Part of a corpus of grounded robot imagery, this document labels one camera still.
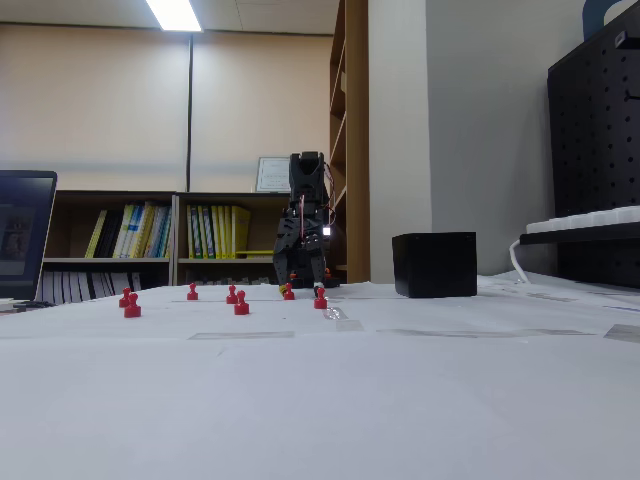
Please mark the clear tape strip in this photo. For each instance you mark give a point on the clear tape strip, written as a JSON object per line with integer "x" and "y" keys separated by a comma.
{"x": 240, "y": 335}
{"x": 335, "y": 314}
{"x": 480, "y": 333}
{"x": 624, "y": 333}
{"x": 350, "y": 325}

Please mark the white paper table cover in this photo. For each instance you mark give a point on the white paper table cover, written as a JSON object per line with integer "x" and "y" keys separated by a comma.
{"x": 320, "y": 400}

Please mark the yellow green binder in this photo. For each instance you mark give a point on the yellow green binder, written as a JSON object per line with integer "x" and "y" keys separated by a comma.
{"x": 192, "y": 232}
{"x": 203, "y": 232}

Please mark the framed white certificate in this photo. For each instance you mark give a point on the framed white certificate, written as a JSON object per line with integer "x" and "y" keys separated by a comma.
{"x": 272, "y": 175}

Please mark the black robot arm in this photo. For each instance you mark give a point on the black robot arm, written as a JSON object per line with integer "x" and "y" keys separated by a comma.
{"x": 307, "y": 175}

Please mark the white blue binder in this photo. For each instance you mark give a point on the white blue binder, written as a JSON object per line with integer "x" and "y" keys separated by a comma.
{"x": 160, "y": 232}

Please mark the dark vertical pole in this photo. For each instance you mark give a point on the dark vertical pole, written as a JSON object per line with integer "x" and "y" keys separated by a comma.
{"x": 190, "y": 110}

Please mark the white rounded object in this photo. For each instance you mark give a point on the white rounded object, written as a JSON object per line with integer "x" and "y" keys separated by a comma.
{"x": 622, "y": 9}

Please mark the white blue book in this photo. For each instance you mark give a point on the white blue book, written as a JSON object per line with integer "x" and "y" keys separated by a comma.
{"x": 125, "y": 230}

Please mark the red pawn back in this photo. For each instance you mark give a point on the red pawn back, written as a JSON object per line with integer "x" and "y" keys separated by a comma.
{"x": 192, "y": 293}

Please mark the black book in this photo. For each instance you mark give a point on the black book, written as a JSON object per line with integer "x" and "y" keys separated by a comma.
{"x": 110, "y": 235}

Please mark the beige roller blind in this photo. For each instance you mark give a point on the beige roller blind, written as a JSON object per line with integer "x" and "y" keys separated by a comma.
{"x": 260, "y": 100}
{"x": 90, "y": 100}

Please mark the tall wooden bookshelf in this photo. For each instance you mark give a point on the tall wooden bookshelf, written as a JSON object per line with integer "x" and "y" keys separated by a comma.
{"x": 356, "y": 150}

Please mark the flat yellow folder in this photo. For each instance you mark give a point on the flat yellow folder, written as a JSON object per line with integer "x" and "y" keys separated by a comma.
{"x": 255, "y": 251}

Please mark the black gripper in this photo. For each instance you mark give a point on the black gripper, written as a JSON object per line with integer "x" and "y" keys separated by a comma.
{"x": 299, "y": 234}

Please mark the black open box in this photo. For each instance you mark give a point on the black open box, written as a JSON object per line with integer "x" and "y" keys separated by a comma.
{"x": 435, "y": 265}

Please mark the ceiling light panel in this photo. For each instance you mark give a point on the ceiling light panel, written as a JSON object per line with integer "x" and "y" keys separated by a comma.
{"x": 174, "y": 14}

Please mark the thin yellow book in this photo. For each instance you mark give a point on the thin yellow book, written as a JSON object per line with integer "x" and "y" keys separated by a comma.
{"x": 96, "y": 235}

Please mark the black pegboard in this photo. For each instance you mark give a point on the black pegboard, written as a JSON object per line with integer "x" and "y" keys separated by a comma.
{"x": 590, "y": 125}

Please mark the dark laptop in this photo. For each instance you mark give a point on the dark laptop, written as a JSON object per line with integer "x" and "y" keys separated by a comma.
{"x": 22, "y": 235}

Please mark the red pawn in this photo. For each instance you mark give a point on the red pawn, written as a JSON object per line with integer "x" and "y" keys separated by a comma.
{"x": 320, "y": 302}
{"x": 241, "y": 307}
{"x": 192, "y": 293}
{"x": 231, "y": 297}
{"x": 289, "y": 295}
{"x": 123, "y": 299}
{"x": 132, "y": 310}

